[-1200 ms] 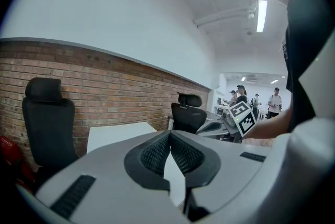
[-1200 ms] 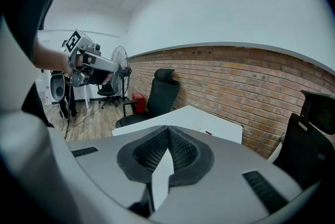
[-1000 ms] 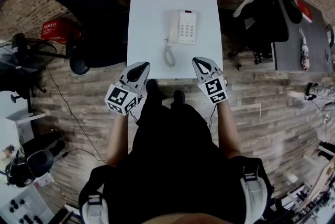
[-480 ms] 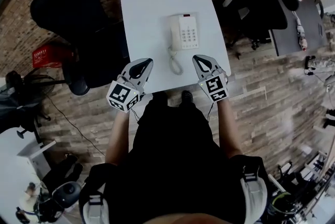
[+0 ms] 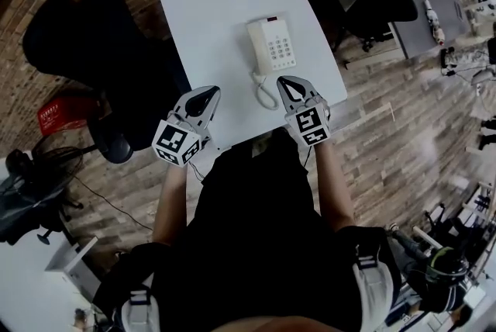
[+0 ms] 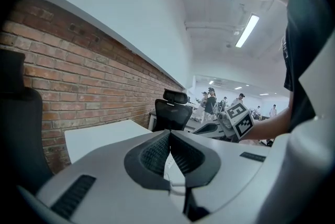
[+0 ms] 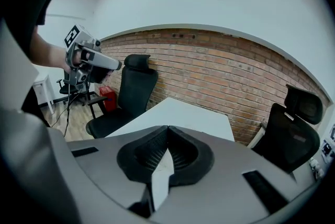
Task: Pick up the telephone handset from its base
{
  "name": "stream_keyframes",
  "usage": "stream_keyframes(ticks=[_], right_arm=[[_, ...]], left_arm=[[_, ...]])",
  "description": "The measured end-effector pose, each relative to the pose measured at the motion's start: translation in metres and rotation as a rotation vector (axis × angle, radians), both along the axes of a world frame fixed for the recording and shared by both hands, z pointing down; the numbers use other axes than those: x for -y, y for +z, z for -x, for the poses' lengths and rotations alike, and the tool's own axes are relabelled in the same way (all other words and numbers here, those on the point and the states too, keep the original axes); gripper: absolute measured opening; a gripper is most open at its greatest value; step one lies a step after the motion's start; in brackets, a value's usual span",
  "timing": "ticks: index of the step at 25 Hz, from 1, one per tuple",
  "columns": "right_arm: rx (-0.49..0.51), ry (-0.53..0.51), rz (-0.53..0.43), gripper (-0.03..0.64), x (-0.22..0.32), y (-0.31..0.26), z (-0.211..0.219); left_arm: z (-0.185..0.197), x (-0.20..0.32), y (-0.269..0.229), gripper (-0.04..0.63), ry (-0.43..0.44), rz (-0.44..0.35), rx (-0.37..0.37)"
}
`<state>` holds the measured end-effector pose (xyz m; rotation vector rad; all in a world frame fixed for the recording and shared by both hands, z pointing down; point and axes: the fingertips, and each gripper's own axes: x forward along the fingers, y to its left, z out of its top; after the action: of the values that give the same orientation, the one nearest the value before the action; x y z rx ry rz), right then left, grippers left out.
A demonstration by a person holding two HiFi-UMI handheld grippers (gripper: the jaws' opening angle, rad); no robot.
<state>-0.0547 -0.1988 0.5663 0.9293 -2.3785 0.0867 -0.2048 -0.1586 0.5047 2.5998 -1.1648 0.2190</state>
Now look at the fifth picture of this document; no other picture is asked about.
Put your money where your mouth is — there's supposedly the white telephone handset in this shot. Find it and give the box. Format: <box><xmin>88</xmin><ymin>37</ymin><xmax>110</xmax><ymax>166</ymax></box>
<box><xmin>246</xmin><ymin>20</ymin><xmax>272</xmax><ymax>76</ymax></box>

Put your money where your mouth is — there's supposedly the person's right forearm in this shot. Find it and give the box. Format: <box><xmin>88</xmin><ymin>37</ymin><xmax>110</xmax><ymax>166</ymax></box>
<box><xmin>311</xmin><ymin>140</ymin><xmax>356</xmax><ymax>233</ymax></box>

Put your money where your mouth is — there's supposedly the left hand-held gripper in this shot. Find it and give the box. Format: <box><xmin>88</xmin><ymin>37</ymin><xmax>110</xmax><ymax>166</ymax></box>
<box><xmin>151</xmin><ymin>85</ymin><xmax>222</xmax><ymax>168</ymax></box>

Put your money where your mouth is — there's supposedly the person's grey shoulder strap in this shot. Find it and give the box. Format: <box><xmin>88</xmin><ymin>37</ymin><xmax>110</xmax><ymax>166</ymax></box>
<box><xmin>353</xmin><ymin>254</ymin><xmax>396</xmax><ymax>332</ymax></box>
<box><xmin>122</xmin><ymin>285</ymin><xmax>157</xmax><ymax>332</ymax></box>

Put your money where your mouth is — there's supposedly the black floor fan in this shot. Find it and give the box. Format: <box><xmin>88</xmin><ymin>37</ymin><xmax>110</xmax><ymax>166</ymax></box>
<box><xmin>0</xmin><ymin>120</ymin><xmax>134</xmax><ymax>246</ymax></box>

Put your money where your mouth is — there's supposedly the thin black floor cable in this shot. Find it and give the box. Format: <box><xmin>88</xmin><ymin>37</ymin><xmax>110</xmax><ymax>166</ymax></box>
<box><xmin>75</xmin><ymin>175</ymin><xmax>156</xmax><ymax>231</ymax></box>

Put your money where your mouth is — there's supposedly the white telephone cord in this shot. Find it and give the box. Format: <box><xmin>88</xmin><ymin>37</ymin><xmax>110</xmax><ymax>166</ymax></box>
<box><xmin>250</xmin><ymin>68</ymin><xmax>281</xmax><ymax>112</ymax></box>

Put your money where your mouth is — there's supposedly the red plastic crate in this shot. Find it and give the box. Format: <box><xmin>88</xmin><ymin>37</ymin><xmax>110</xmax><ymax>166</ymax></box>
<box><xmin>37</xmin><ymin>97</ymin><xmax>104</xmax><ymax>137</ymax></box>

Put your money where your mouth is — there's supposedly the person's right grey shoulder strap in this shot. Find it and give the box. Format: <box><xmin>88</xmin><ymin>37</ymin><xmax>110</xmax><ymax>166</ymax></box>
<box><xmin>353</xmin><ymin>254</ymin><xmax>396</xmax><ymax>332</ymax></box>

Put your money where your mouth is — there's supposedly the white side cabinet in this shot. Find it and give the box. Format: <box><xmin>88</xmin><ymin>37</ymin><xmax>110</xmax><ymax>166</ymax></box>
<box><xmin>44</xmin><ymin>235</ymin><xmax>104</xmax><ymax>303</ymax></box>

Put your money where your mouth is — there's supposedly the white power strip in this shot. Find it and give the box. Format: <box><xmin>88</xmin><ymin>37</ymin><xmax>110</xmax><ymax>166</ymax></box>
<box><xmin>422</xmin><ymin>0</ymin><xmax>447</xmax><ymax>47</ymax></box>

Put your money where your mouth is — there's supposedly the person's black clothing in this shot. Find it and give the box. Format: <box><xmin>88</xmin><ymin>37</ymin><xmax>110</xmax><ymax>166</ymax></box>
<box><xmin>92</xmin><ymin>128</ymin><xmax>402</xmax><ymax>332</ymax></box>

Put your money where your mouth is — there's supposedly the cream telephone base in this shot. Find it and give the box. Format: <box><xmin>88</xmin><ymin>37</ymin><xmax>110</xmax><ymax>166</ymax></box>
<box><xmin>246</xmin><ymin>15</ymin><xmax>300</xmax><ymax>77</ymax></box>

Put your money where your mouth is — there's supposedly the person's left forearm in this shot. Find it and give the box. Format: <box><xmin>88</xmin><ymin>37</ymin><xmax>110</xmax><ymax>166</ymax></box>
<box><xmin>151</xmin><ymin>162</ymin><xmax>189</xmax><ymax>247</ymax></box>

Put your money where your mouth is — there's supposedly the white table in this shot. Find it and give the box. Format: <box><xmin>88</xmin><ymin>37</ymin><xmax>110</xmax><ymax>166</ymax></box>
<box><xmin>157</xmin><ymin>0</ymin><xmax>349</xmax><ymax>151</ymax></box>

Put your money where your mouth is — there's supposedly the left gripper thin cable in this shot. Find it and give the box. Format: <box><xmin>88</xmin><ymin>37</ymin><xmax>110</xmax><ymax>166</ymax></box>
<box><xmin>189</xmin><ymin>161</ymin><xmax>205</xmax><ymax>182</ymax></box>

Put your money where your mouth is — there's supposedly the person's left grey shoulder strap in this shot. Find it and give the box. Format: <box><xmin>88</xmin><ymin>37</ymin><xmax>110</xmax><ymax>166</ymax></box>
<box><xmin>122</xmin><ymin>285</ymin><xmax>157</xmax><ymax>332</ymax></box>

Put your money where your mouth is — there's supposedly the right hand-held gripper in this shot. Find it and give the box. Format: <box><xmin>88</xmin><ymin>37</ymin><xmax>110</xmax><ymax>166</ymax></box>
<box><xmin>275</xmin><ymin>74</ymin><xmax>332</xmax><ymax>147</ymax></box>

